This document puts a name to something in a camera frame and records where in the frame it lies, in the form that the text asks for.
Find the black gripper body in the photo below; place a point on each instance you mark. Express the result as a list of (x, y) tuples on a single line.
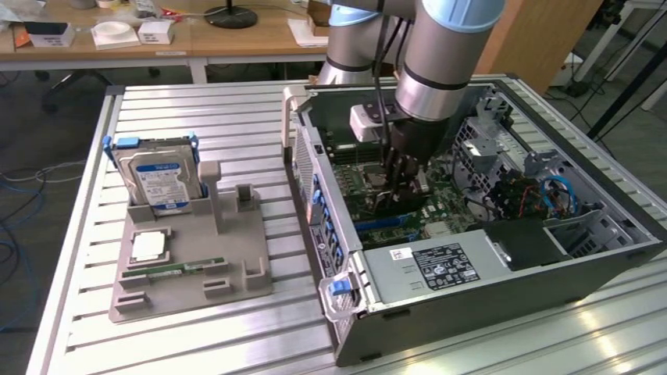
[(417, 136)]

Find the green graphics card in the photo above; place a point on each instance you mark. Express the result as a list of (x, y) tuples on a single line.
[(404, 209)]

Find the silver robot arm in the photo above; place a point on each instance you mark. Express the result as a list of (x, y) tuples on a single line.
[(444, 51)]

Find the CPU socket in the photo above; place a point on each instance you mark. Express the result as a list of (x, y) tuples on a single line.
[(374, 176)]

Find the green motherboard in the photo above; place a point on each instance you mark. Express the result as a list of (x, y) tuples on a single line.
[(449, 215)]

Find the blue expansion slot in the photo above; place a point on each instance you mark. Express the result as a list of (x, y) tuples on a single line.
[(381, 224)]

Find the metal drive cage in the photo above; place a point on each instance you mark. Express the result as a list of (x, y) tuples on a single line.
[(480, 150)]

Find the grey power supply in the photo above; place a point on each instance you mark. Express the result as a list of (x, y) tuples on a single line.
[(397, 281)]

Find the blue case latch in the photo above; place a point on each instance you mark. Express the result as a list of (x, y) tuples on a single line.
[(342, 288)]

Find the white paper stack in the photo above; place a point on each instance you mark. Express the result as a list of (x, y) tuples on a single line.
[(305, 33)]

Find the wooden cabinet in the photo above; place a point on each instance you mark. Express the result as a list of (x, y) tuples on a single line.
[(548, 39)]

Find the dark grey PC case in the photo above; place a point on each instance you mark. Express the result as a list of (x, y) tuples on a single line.
[(469, 312)]

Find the brown cardboard box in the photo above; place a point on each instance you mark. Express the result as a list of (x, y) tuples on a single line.
[(318, 11)]

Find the grey parts rack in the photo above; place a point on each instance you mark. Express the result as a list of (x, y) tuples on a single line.
[(209, 254)]

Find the wooden desk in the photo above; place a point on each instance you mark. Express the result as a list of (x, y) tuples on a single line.
[(235, 39)]

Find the hard disk in blue caddy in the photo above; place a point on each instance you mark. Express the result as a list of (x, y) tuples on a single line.
[(157, 183)]

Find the black lamp base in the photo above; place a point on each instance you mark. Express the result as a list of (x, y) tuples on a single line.
[(231, 17)]

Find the silver CPU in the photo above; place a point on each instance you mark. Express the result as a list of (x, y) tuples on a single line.
[(147, 248)]

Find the white labelled box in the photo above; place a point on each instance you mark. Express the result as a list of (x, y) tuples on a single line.
[(155, 33)]

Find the white square dish box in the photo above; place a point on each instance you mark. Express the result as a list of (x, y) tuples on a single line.
[(115, 35)]

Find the black chair base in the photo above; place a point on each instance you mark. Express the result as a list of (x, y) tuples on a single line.
[(69, 84)]

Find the white box with black top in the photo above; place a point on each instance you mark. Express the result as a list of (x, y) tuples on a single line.
[(50, 35)]

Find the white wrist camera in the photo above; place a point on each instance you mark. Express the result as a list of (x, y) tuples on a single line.
[(365, 125)]

